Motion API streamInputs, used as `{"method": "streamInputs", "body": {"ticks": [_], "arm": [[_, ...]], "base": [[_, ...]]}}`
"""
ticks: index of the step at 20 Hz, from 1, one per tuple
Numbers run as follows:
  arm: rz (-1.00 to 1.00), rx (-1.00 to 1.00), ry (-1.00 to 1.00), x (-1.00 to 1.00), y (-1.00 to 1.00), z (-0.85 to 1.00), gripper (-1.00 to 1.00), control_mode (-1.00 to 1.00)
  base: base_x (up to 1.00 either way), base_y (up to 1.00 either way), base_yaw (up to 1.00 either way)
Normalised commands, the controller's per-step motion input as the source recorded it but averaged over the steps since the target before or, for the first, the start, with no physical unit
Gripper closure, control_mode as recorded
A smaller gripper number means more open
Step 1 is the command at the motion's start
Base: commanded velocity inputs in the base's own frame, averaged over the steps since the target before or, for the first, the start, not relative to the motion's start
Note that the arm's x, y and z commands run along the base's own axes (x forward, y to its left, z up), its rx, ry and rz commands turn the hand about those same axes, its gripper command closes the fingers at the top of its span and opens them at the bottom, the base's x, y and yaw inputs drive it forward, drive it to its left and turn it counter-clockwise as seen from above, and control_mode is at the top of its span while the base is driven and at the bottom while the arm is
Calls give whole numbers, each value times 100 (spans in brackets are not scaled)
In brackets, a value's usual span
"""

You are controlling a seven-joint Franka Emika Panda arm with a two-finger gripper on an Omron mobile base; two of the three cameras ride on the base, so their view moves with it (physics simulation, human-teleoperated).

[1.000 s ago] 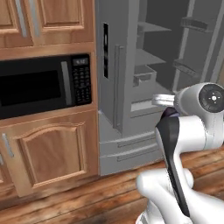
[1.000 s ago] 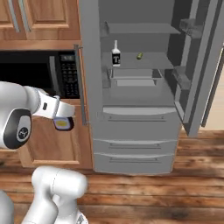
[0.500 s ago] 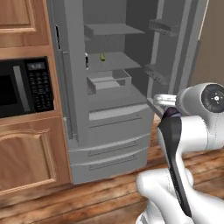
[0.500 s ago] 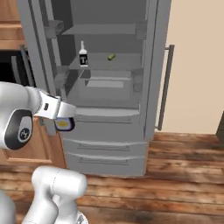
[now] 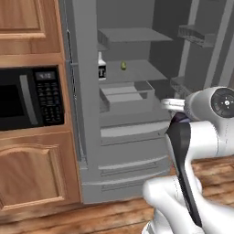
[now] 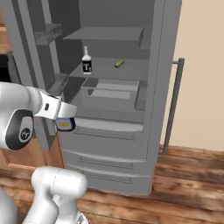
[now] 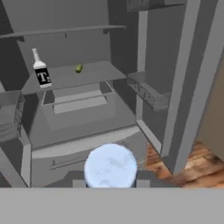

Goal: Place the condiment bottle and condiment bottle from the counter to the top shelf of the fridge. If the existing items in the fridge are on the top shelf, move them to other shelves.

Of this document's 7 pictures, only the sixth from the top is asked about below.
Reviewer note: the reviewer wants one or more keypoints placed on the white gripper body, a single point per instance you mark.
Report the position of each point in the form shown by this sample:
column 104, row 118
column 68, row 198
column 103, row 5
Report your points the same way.
column 67, row 110

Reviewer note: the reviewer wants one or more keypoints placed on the black appliance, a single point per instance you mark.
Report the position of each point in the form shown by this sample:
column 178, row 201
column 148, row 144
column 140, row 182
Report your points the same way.
column 5, row 68

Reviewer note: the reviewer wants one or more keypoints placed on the green pickle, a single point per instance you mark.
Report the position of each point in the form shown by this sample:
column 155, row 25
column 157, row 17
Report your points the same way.
column 119, row 63

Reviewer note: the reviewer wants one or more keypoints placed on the black white condiment bottle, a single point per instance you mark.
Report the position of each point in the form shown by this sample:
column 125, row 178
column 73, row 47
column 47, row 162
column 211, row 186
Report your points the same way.
column 87, row 66

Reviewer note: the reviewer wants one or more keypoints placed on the grey fridge shelf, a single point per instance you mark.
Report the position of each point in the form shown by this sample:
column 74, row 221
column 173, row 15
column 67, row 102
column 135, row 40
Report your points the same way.
column 116, row 71
column 108, row 33

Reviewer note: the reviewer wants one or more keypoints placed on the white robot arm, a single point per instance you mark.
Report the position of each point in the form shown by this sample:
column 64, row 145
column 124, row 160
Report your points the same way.
column 14, row 100

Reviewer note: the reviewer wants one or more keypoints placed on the tall grey freezer drawer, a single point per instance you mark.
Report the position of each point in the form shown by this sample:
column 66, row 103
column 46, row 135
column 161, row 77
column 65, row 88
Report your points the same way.
column 102, row 140

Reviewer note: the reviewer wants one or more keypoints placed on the grey fridge door with bins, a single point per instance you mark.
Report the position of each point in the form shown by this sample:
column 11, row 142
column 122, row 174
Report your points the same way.
column 27, row 40

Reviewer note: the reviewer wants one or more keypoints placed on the grey fridge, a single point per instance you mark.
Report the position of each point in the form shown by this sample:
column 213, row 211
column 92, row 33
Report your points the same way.
column 116, row 140

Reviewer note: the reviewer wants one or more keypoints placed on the grey fridge crisper drawer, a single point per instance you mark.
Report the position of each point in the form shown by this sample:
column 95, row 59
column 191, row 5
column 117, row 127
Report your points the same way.
column 110, row 93

